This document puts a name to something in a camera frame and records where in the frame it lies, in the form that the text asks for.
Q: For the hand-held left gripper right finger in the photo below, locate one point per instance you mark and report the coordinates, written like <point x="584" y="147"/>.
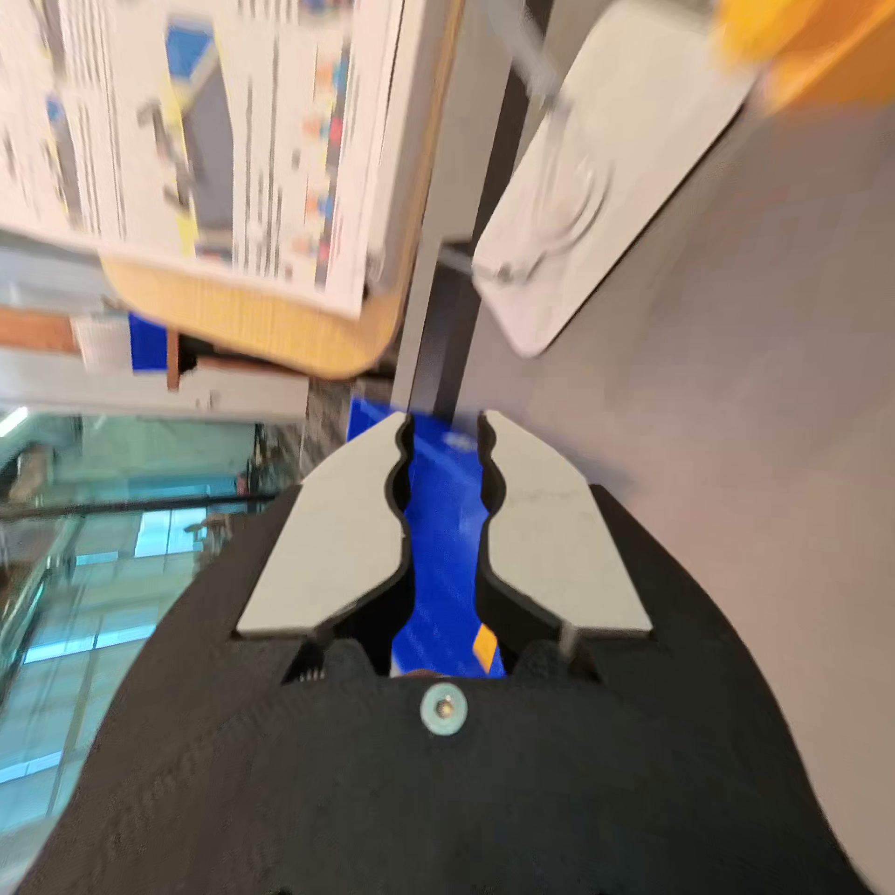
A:
<point x="566" y="545"/>

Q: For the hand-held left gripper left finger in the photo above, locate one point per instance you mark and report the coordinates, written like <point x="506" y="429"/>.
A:
<point x="328" y="538"/>

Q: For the blue plastic bin with tag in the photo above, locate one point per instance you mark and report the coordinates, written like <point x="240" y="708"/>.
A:
<point x="440" y="531"/>

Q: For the grey desk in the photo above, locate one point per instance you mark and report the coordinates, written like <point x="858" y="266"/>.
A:
<point x="734" y="419"/>

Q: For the printed instruction sheet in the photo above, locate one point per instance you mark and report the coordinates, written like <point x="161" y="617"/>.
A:
<point x="105" y="105"/>

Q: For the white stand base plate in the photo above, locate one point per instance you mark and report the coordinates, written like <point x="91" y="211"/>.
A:
<point x="629" y="140"/>

